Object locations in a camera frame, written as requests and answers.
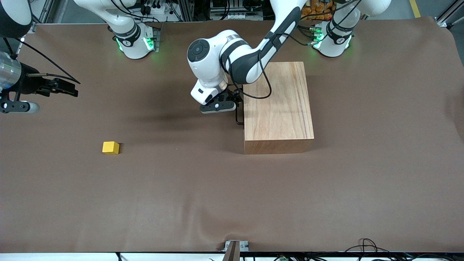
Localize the metal table edge clamp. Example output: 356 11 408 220
222 240 249 261

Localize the white power strip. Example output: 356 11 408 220
214 12 262 21

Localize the pile of orange objects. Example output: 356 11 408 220
303 0 335 20

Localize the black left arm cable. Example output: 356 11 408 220
242 0 359 100

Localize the brown table cover sheet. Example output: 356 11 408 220
0 16 464 253

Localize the black looped cable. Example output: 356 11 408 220
344 238 464 261

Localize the aluminium frame profile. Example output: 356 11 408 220
436 0 464 29
31 0 55 31

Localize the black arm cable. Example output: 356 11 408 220
242 0 359 100
3 36 81 85

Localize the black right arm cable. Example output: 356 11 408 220
3 36 81 85

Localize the yellow cube block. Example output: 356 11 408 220
102 141 120 156

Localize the wooden drawer cabinet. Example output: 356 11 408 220
242 62 315 155

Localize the wooden drawer with black handle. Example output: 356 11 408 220
235 85 245 127

